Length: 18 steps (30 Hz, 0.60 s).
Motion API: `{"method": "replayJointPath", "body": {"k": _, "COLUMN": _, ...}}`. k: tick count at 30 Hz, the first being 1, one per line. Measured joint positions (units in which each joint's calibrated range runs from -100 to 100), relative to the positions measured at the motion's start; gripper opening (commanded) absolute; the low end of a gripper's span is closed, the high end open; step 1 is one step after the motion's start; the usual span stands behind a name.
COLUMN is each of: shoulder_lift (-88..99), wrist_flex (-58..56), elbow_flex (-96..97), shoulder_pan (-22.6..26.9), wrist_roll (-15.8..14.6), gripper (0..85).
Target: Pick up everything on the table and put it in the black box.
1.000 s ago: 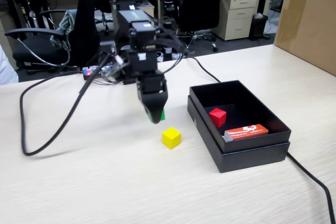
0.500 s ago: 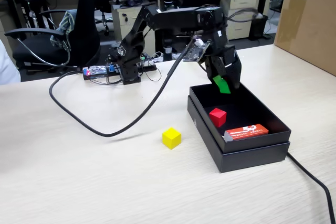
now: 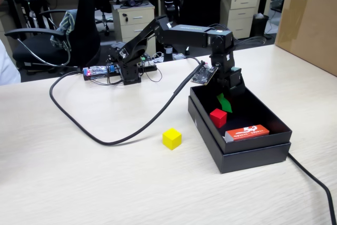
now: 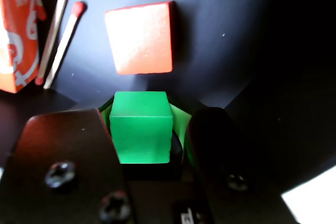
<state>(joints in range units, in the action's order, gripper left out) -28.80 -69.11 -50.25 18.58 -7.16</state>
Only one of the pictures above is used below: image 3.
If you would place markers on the striped green cloth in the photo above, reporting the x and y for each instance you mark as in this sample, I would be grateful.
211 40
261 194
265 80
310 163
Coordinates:
65 24

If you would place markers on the robot controller circuit board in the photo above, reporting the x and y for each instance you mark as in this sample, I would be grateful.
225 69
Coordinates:
97 71

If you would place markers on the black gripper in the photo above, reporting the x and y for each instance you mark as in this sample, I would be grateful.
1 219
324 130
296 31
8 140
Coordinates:
235 78

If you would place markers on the beige drawer pedestal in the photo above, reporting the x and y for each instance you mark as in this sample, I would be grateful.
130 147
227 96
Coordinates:
137 24
242 11

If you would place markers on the camera circuit board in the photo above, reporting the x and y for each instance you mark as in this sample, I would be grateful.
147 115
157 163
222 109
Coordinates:
204 75

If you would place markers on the red and white package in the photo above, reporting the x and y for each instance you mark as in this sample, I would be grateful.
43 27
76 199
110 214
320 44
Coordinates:
247 132

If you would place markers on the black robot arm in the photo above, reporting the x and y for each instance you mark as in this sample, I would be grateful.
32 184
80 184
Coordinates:
184 35

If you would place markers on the person in white shirt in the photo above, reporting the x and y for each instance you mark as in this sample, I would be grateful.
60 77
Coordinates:
8 69

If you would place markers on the large cardboard box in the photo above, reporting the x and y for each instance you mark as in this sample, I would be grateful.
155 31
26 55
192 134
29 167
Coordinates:
308 30

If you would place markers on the black box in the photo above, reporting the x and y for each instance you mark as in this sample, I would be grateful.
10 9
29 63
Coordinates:
252 156

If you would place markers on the yellow cube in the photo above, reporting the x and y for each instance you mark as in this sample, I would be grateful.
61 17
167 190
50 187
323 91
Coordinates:
172 138

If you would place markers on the black trash bin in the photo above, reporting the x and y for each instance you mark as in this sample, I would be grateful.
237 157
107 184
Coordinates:
259 27

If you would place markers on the red cube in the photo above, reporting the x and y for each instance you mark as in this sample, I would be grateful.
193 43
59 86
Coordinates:
218 118

